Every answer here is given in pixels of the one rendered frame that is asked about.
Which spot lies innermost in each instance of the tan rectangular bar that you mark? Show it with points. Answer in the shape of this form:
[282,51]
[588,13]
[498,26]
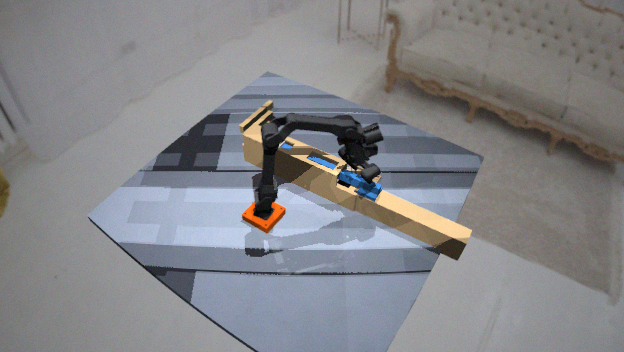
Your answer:
[268,116]

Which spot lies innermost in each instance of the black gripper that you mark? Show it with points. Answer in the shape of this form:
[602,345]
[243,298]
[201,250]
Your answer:
[369,172]

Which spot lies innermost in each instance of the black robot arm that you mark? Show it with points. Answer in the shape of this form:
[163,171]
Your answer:
[349,132]

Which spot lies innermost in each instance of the brown rectangular bar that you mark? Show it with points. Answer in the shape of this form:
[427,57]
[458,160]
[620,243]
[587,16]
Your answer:
[256,115]

